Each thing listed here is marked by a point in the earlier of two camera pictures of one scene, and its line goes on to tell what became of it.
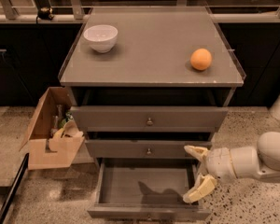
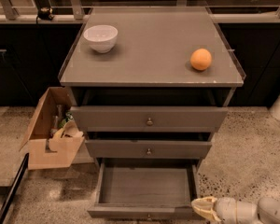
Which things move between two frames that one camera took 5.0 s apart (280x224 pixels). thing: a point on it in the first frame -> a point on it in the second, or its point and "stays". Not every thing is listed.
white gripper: [218, 163] -> [225, 209]
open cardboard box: [54, 139] stays
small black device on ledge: [45, 13] stays
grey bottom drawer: [147, 189] stays
